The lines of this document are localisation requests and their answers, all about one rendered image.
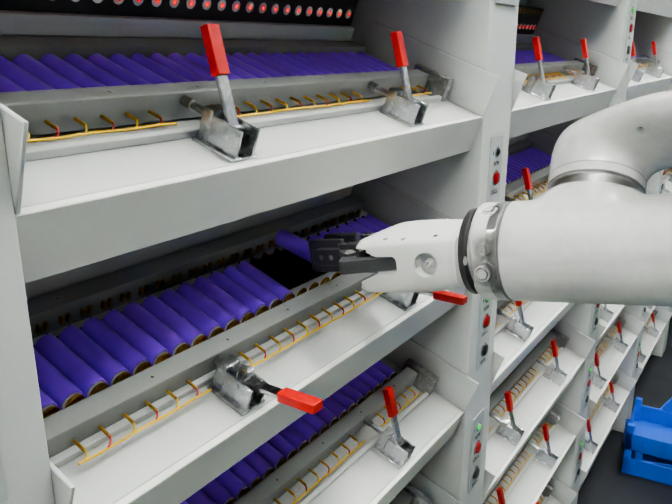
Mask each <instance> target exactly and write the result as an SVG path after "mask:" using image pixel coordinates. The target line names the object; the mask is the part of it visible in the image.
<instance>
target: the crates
mask: <svg viewBox="0 0 672 504"><path fill-rule="evenodd" d="M642 400H643V398H641V397H636V399H635V405H634V409H633V412H632V415H631V419H626V422H625V429H624V436H623V442H624V456H623V463H622V470H621V472H623V473H626V474H630V475H633V476H637V477H641V478H645V479H649V480H652V481H656V482H660V483H663V484H667V485H671V486H672V398H670V399H669V400H668V401H667V402H666V403H665V404H664V405H663V406H662V407H661V408H660V409H658V408H654V407H650V406H645V405H642Z"/></svg>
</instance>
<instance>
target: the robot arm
mask: <svg viewBox="0 0 672 504"><path fill-rule="evenodd" d="M671 167H672V90H670V91H662V92H657V93H653V94H649V95H646V96H642V97H638V98H635V99H632V100H629V101H626V102H623V103H620V104H617V105H614V106H612V107H609V108H606V109H603V110H601V111H598V112H596V113H594V114H591V115H589V116H586V117H584V118H582V119H580V120H578V121H576V122H575V123H573V124H572V125H570V126H569V127H568V128H566V129H565V130H564V131H563V133H562V134H561V135H560V137H559V138H558V140H557V142H556V144H555V146H554V150H553V153H552V157H551V163H550V169H549V177H548V183H547V190H546V192H545V193H544V195H542V196H541V197H539V198H537V199H534V200H527V201H509V202H488V203H483V204H482V205H481V206H480V207H479V208H473V209H471V210H469V211H468V212H467V214H466V216H465V217H464V219H437V220H417V221H408V222H403V223H399V224H396V225H394V226H391V227H389V228H386V229H384V230H382V231H379V232H374V233H363V234H360V239H359V233H328V234H325V235H324V239H313V240H310V241H309V243H308V245H309V251H310V258H311V264H312V269H313V270H314V271H318V272H340V273H341V275H346V274H357V273H377V274H376V275H374V276H372V277H370V278H368V279H366V280H364V281H362V290H364V291H365V292H368V293H393V292H429V291H443V290H452V289H460V288H465V287H466V288H467V290H468V291H469V292H471V293H472V294H479V295H480V296H481V297H482V298H483V299H485V300H508V301H535V302H561V303H588V304H614V305H641V306H667V307H672V193H670V194H646V187H647V182H648V180H649V179H650V177H651V176H652V175H654V174H655V173H657V172H659V171H661V170H664V169H667V168H671Z"/></svg>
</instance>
